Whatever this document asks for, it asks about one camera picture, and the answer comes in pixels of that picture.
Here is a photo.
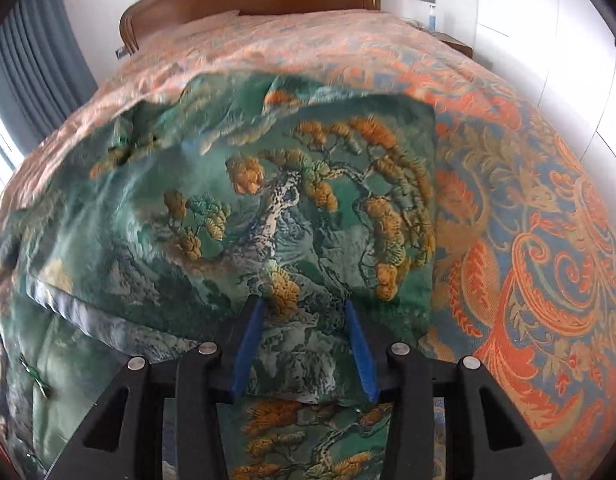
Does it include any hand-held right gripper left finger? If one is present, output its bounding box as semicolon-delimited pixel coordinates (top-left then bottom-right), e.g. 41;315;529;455
45;296;266;480

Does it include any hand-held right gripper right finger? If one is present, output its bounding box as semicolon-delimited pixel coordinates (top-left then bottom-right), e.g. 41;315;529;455
344;300;561;480

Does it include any green pine-pattern pillowcase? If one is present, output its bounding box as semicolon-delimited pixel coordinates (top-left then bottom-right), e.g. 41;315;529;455
0;71;439;480

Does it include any orange floral bedspread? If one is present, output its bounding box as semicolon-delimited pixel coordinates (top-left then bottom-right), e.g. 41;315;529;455
0;10;616;480

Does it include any wooden nightstand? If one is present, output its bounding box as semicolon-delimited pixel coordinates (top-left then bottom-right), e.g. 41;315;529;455
433;31;475;60

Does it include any white wardrobe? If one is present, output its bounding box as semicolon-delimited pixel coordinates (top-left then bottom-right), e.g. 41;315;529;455
475;0;616;163

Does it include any grey-blue curtain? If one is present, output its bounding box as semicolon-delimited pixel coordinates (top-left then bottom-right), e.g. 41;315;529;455
0;0;99;158

